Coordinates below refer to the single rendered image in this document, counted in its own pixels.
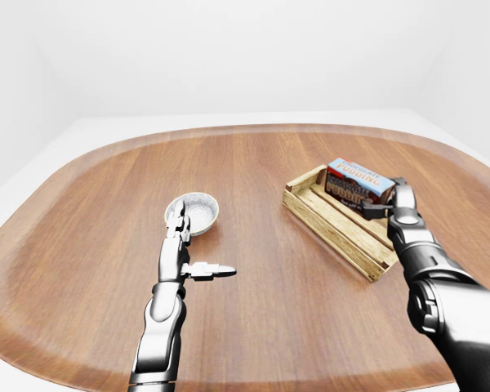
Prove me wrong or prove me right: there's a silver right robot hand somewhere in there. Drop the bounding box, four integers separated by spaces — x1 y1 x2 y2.
360 176 424 229

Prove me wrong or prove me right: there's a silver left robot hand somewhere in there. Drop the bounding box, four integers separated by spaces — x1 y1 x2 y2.
158 198 238 285

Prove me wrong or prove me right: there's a chocolate pudding box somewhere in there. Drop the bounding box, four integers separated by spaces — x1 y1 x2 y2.
323 157 397 207

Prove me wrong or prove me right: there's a wooden slat tray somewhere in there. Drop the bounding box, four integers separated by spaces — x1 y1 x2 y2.
282 163 399 283

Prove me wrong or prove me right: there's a white speckled bowl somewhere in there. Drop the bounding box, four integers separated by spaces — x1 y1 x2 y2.
164 192 221 237

